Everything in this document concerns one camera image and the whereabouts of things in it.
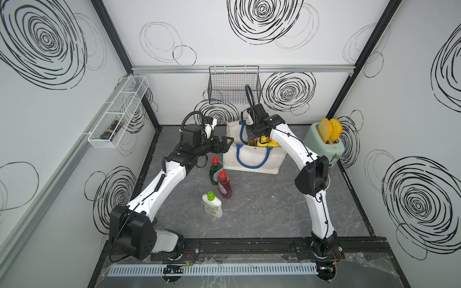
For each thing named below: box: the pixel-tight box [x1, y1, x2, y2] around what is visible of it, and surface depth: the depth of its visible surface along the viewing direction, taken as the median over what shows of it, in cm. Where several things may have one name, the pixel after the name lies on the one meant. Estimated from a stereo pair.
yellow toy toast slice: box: [317, 117, 333, 144], surface depth 94 cm
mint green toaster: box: [303, 118, 346, 167], surface depth 93 cm
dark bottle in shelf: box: [100, 117, 125, 141], surface depth 68 cm
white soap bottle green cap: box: [201, 190, 223, 218], surface depth 75 cm
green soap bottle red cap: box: [209, 156, 224, 186], surface depth 85 cm
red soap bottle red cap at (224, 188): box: [217, 171, 233, 199], surface depth 82 cm
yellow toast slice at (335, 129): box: [329, 118, 343, 143], surface depth 92 cm
